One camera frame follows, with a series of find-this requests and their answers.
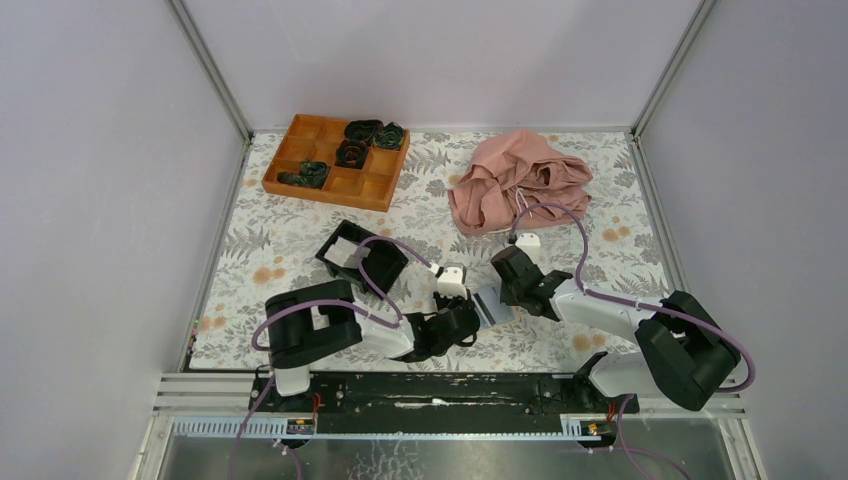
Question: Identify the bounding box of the black card box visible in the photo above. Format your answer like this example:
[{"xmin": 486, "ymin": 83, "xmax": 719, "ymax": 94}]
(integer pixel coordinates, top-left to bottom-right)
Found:
[{"xmin": 315, "ymin": 220, "xmax": 409, "ymax": 294}]

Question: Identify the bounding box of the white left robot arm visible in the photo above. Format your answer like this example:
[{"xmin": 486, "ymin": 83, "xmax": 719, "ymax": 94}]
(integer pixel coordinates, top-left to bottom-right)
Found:
[{"xmin": 251, "ymin": 280, "xmax": 480, "ymax": 411}]

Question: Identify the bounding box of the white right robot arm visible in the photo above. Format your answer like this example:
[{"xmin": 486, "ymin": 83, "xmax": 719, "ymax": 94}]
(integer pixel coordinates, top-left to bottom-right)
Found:
[{"xmin": 491, "ymin": 246, "xmax": 743, "ymax": 412}]

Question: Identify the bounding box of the floral patterned table mat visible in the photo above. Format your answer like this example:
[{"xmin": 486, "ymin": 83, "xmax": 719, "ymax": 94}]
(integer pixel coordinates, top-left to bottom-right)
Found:
[{"xmin": 189, "ymin": 130, "xmax": 684, "ymax": 374}]

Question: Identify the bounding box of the pink crumpled cloth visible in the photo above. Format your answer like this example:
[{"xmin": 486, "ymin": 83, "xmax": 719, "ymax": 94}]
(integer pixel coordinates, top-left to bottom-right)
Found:
[{"xmin": 448, "ymin": 129, "xmax": 593, "ymax": 235}]

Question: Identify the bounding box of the dark green rolled belt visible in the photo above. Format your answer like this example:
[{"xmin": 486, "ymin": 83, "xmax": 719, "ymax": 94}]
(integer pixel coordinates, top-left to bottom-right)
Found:
[{"xmin": 372, "ymin": 122, "xmax": 406, "ymax": 151}]

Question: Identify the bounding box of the dark rolled belt centre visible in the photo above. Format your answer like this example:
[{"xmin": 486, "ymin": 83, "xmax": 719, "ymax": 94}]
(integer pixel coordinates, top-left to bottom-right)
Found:
[{"xmin": 335, "ymin": 139, "xmax": 370, "ymax": 170}]

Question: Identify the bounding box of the dark belt lower left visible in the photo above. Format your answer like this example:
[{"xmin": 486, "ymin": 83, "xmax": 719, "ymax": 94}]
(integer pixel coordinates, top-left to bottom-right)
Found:
[{"xmin": 277, "ymin": 160, "xmax": 330, "ymax": 189}]

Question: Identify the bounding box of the dark rolled belt top left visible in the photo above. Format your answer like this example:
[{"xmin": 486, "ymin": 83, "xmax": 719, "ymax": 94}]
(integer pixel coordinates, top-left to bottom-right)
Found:
[{"xmin": 344, "ymin": 119, "xmax": 384, "ymax": 145}]

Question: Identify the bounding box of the orange wooden divided tray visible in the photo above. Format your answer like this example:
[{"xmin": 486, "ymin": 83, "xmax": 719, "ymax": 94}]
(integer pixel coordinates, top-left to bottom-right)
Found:
[{"xmin": 262, "ymin": 114, "xmax": 410, "ymax": 212}]

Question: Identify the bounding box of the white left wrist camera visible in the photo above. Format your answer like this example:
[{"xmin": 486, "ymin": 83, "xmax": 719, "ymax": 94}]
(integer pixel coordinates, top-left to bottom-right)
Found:
[{"xmin": 429, "ymin": 263, "xmax": 469, "ymax": 300}]

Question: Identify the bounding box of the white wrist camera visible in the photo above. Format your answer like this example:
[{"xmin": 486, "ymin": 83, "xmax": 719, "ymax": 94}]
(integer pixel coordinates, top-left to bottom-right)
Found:
[
  {"xmin": 429, "ymin": 263, "xmax": 469, "ymax": 300},
  {"xmin": 508, "ymin": 233, "xmax": 541, "ymax": 263}
]

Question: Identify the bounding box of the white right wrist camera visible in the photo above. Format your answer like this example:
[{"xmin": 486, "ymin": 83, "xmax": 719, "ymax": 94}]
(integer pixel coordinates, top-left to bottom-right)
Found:
[{"xmin": 508, "ymin": 233, "xmax": 541, "ymax": 263}]

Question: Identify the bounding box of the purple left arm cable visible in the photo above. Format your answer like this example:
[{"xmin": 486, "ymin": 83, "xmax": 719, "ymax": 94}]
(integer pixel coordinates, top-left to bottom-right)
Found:
[{"xmin": 227, "ymin": 235, "xmax": 442, "ymax": 478}]

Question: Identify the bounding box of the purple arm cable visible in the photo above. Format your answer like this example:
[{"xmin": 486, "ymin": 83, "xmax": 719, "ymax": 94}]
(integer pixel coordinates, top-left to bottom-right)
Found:
[
  {"xmin": 508, "ymin": 202, "xmax": 757, "ymax": 478},
  {"xmin": 227, "ymin": 235, "xmax": 442, "ymax": 478}
]

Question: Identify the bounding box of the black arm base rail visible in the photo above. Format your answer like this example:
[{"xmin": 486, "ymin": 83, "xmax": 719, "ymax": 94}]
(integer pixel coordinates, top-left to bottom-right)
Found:
[{"xmin": 248, "ymin": 372, "xmax": 639, "ymax": 434}]

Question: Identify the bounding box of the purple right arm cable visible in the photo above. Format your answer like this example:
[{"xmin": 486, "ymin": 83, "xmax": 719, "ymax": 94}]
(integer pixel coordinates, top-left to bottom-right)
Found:
[{"xmin": 508, "ymin": 202, "xmax": 757, "ymax": 478}]

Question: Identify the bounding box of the white slotted cable duct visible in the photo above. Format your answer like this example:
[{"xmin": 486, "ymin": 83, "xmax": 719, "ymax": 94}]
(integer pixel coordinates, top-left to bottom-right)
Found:
[{"xmin": 170, "ymin": 415, "xmax": 621, "ymax": 441}]

